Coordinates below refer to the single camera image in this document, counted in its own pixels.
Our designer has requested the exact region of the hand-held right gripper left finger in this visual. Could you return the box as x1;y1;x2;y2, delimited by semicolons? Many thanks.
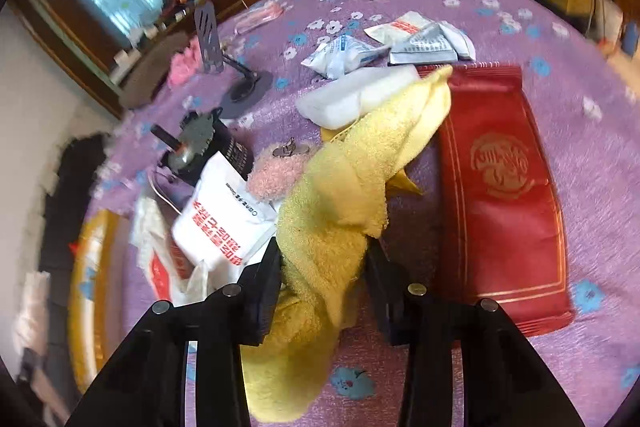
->
65;237;283;427

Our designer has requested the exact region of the red pouch with gold emblem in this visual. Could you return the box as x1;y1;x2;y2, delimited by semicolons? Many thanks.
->
417;64;575;338

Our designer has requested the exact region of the white bag with red print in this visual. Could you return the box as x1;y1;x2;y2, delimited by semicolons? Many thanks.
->
171;152;278;270

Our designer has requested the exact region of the purple floral tablecloth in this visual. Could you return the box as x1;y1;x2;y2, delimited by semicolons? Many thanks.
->
85;0;640;427

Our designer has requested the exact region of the plain white packet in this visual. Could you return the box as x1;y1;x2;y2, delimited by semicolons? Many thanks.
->
440;21;477;62

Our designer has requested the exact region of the pink fluffy pouch with keyring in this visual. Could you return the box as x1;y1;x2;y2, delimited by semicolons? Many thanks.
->
247;139;313;200

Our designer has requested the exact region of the brown cushion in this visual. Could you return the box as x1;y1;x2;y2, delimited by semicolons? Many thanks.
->
119;32;193;110

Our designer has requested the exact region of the black clothing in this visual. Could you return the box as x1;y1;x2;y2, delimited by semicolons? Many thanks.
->
40;134;113;333

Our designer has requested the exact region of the blue and white tissue packet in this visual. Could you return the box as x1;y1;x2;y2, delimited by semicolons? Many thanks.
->
300;34;391;80

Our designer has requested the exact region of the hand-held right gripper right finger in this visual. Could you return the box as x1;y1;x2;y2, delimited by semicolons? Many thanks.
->
365;239;586;427

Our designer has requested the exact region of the yellow cardboard box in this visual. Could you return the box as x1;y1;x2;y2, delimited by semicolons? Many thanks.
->
67;209;136;395

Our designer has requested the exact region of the yellow towel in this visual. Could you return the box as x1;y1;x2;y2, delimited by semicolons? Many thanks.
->
240;66;453;423

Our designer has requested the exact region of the black phone stand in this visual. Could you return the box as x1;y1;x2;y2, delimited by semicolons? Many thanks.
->
192;1;275;118

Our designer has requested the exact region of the white packet with red label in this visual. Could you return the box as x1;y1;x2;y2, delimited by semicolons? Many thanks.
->
364;11;436;46

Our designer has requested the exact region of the crumpled white and red bag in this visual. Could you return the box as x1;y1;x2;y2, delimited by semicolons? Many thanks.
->
131;197;211;305

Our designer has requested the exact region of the white foam block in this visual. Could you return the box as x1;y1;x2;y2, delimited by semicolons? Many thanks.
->
295;66;421;130

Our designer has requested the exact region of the pink plush toy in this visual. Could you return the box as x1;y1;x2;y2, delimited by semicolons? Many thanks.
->
166;38;201;88

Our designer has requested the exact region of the black cylindrical device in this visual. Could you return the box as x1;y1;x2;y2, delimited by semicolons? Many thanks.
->
150;107;251;185

